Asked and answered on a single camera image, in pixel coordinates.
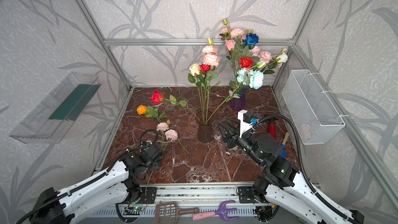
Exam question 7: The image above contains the clear plastic wall shelf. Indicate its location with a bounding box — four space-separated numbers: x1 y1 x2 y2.
9 72 101 144

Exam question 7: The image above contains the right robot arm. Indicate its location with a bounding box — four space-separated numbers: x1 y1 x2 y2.
218 110 364 224

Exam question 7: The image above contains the white rose stem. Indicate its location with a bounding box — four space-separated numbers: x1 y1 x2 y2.
256 50 288 74

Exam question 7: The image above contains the blue garden trowel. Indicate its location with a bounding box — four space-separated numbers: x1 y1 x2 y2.
280 132 290 157

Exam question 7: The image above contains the large red rose stem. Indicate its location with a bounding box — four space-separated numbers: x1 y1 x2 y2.
237 57 254 85

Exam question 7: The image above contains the brown plastic scoop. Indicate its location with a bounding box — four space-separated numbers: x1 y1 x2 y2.
154 202 200 224

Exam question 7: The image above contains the orange flower stem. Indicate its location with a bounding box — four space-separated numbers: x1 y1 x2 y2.
137 105 167 122

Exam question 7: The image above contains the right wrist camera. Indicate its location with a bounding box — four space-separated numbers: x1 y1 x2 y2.
237 110 258 138

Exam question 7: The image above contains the blue rose stem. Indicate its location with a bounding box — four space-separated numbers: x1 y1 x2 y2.
242 33 261 68

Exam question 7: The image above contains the purple pink garden fork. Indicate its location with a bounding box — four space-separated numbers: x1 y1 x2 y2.
192 200 239 222

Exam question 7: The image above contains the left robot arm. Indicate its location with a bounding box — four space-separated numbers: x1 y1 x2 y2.
17 141 163 224

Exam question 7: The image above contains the white wire mesh basket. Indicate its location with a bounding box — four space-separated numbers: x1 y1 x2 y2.
282 69 346 145

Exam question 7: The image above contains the dark red glass vase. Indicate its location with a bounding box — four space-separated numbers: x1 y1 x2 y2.
195 110 214 144

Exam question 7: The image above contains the cream peach rose stem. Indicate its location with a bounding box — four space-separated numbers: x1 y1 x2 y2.
188 63 205 124

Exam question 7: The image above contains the pale blue white flower stem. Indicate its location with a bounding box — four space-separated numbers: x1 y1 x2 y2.
206 61 267 121

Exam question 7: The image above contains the purple glass vase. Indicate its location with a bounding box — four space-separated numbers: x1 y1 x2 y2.
230 90 246 112

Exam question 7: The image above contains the small pink flower stem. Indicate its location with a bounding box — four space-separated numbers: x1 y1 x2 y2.
144 120 190 190

